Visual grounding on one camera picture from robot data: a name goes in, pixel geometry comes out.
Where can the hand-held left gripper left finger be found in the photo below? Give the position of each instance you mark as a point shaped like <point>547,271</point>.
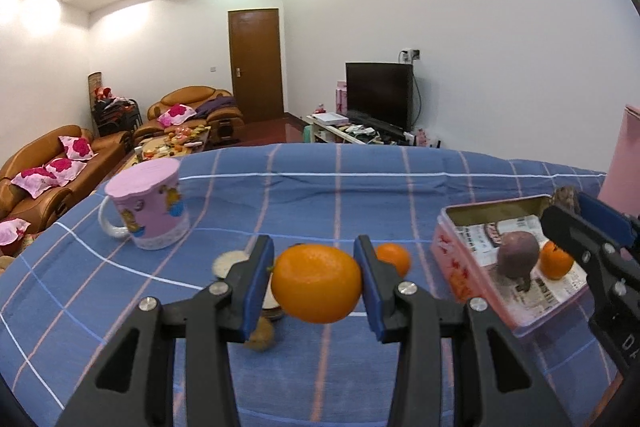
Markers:
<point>255,287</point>

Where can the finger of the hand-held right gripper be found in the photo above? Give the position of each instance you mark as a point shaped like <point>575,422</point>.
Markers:
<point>570,229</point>
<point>602,214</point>

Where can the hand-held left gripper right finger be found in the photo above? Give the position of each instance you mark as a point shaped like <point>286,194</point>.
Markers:
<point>367,287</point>

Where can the brown rough fruit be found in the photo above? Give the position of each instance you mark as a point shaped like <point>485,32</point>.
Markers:
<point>567,197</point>

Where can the large orange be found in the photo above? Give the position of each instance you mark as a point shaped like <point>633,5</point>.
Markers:
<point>316,282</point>

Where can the pink tin box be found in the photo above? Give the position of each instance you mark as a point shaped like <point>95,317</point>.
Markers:
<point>450,257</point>

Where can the round brown cake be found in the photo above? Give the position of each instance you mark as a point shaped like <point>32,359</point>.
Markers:
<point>272,307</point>

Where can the small orange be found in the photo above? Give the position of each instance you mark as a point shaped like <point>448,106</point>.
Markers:
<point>395,257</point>

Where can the small tan round fruit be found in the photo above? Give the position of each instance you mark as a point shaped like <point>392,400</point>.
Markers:
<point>260,337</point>

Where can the purple passion fruit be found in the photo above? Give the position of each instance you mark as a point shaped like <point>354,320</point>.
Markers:
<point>517,254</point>

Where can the pink cardboard box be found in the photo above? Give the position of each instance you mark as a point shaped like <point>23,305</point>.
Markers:
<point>622,157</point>

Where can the newspaper lining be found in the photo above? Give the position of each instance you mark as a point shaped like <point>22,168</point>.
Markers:
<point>480,237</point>

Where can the blue checked bedsheet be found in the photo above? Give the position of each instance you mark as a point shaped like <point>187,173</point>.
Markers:
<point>320,197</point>

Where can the pink cartoon mug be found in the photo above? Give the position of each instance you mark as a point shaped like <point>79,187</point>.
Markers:
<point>150,207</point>

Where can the white television stand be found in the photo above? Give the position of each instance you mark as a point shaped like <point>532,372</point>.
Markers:
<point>340,134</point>

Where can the pink and white bag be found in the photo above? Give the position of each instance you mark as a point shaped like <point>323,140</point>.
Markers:
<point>422,138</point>

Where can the green bin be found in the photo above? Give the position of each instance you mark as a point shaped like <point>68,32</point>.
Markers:
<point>307,134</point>

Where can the glass coffee table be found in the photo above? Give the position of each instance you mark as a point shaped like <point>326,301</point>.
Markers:
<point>150,159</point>

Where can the pile of snacks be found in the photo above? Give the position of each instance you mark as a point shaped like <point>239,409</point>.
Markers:
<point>180,139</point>

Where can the flat white box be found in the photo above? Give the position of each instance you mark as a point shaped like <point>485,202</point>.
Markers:
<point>327,117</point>

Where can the purple blanket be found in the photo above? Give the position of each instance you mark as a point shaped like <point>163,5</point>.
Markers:
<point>217,106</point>

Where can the tall pink box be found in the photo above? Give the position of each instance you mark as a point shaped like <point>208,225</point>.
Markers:
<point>341,98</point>

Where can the pink flowered pillow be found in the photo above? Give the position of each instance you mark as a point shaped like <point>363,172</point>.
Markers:
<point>77,148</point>
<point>62,169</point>
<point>12,229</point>
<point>176,113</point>
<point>32,181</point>

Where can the black television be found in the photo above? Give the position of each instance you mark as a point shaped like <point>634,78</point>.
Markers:
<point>378,94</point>

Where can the small brown leather sofa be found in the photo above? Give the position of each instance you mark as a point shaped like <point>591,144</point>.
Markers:
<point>200,99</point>

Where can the long brown leather sofa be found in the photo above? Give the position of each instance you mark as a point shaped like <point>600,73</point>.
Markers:
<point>50,202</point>

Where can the black rack with clothes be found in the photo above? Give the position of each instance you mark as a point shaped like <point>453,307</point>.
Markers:
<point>115,112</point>

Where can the brown wooden door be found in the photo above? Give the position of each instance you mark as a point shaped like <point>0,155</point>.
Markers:
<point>256,62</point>

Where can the rolled brown mat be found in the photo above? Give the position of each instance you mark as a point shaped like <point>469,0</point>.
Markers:
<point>95,82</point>

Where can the wall socket with plug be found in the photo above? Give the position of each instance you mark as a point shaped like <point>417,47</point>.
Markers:
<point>411,54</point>

